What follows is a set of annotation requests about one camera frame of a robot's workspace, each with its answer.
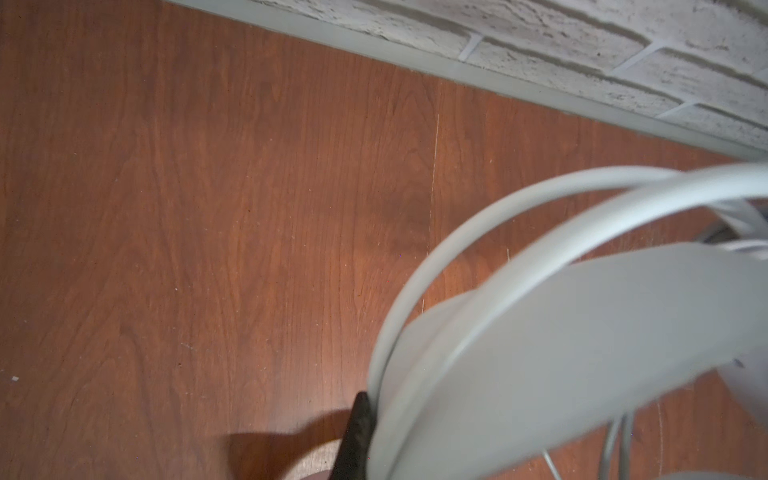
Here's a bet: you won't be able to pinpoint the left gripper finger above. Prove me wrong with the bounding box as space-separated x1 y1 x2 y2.
329 391 375 480

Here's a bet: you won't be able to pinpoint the white headphones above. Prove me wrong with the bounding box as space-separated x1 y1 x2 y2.
366 164 767 479

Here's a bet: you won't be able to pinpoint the white headphone cable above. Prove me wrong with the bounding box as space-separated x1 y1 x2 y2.
542 410 637 480

